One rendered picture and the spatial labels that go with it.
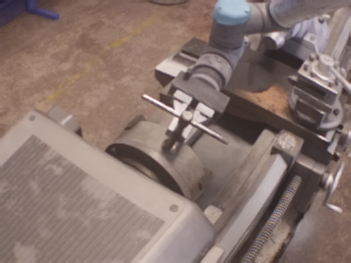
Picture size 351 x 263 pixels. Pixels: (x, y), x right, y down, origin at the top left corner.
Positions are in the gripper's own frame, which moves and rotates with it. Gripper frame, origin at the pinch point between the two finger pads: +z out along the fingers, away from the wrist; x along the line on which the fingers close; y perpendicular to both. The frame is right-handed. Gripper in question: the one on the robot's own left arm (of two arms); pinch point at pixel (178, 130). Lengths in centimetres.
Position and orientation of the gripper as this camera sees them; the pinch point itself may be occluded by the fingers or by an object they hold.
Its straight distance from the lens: 93.9
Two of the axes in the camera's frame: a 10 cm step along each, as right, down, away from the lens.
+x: 8.6, 5.0, 0.2
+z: -4.0, 7.2, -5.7
